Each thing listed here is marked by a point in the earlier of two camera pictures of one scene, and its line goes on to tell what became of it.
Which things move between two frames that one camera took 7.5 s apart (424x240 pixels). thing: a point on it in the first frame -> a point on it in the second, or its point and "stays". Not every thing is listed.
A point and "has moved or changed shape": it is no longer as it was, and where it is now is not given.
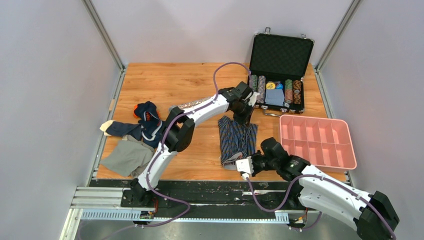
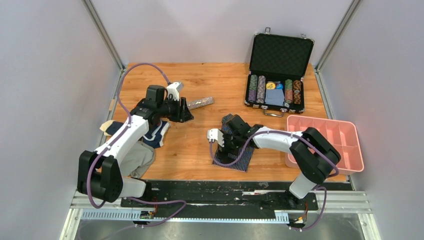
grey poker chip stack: (261, 88) stays
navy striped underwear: (236, 141) has moved or changed shape
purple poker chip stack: (253, 82) stays
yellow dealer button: (270, 85) stays
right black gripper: (255, 172) -> (223, 152)
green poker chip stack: (288, 91) stays
